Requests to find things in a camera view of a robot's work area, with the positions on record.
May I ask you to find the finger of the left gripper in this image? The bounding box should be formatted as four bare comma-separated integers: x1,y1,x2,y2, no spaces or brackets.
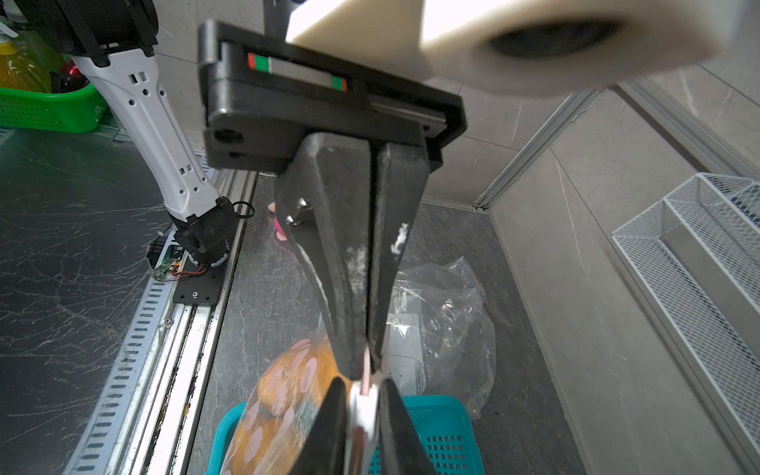
275,133,371,380
367,144,431,362

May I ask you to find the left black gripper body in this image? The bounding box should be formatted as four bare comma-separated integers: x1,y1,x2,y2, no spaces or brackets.
198,20,467,174

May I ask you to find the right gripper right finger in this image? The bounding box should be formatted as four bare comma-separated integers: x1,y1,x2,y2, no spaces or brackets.
378,378,437,475

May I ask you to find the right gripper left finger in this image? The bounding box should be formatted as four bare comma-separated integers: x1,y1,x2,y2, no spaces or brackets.
289,377,348,475

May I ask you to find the clear pink-dotted zipper bag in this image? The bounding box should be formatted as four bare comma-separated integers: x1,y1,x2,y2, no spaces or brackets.
218,331,381,475

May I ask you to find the potato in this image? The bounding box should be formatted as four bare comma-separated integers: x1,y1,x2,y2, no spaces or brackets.
222,337,352,475

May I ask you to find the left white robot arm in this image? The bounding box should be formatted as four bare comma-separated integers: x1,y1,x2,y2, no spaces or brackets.
19,1,466,380

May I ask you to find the teal plastic basket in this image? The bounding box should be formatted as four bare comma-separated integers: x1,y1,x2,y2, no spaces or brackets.
207,396,485,475

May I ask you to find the pink plush pig toy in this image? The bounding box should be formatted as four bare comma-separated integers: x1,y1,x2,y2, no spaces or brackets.
267,202,287,241

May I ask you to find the green plastic basket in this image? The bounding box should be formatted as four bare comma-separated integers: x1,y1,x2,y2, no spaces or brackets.
1,85,109,134

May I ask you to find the yellow bottle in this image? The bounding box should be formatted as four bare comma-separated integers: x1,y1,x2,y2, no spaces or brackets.
1,35,51,93

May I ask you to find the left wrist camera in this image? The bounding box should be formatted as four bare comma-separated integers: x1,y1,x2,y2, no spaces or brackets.
286,0,747,97

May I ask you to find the white wire mesh shelf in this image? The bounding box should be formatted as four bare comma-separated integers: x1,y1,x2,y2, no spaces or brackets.
612,173,759,474

